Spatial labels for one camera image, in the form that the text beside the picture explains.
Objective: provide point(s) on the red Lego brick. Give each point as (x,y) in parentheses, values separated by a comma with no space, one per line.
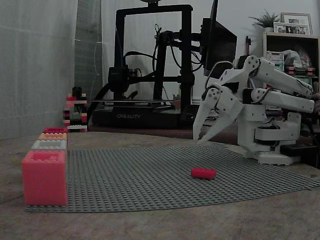
(203,173)

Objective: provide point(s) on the black Creality 3D printer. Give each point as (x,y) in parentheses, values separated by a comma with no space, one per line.
(135,116)

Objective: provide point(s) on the white sheer curtain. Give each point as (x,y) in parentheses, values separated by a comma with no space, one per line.
(37,62)

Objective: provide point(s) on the grey Lego baseplate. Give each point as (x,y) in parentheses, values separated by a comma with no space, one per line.
(150,180)

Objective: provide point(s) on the black computer monitor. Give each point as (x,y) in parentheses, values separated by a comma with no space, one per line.
(220,42)

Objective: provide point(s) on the grey lego box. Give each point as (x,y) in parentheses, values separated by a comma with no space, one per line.
(40,145)

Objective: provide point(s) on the small potted fern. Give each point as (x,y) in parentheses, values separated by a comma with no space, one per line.
(266,18)

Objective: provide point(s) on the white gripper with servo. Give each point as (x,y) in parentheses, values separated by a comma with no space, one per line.
(226,102)

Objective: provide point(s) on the Lego tower camera stand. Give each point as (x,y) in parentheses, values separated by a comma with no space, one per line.
(75,117)

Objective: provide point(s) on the crumpled plastic bag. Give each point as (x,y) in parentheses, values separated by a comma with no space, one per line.
(295,57)

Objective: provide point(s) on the wooden shelf unit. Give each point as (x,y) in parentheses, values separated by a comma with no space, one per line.
(265,45)

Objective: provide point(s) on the orange lego box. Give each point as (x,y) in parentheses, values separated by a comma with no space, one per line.
(50,137)

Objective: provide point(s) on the large white picture frame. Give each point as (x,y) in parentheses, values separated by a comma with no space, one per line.
(296,18)

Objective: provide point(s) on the small white picture frame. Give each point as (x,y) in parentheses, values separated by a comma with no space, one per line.
(291,28)

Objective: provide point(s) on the red lego box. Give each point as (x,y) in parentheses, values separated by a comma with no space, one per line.
(55,130)

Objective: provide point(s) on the pink lego box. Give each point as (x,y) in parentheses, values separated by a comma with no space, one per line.
(45,182)

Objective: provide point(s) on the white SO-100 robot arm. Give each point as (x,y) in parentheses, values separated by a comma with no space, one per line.
(277,75)

